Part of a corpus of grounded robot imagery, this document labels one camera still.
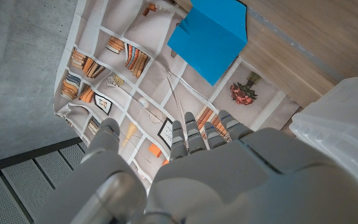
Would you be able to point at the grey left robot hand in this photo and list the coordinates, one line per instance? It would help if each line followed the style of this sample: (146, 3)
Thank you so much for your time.
(228, 186)

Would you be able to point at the blue folded origami paper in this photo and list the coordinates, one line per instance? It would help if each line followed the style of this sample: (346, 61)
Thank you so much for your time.
(210, 40)

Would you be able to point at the clear plastic storage box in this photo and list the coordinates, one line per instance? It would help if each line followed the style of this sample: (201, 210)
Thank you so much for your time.
(343, 130)

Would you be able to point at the printed bookshelf backdrop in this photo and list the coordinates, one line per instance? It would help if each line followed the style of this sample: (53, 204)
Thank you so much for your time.
(129, 93)

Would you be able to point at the dark perforated metal panel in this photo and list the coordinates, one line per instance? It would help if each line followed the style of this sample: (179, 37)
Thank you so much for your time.
(17, 186)

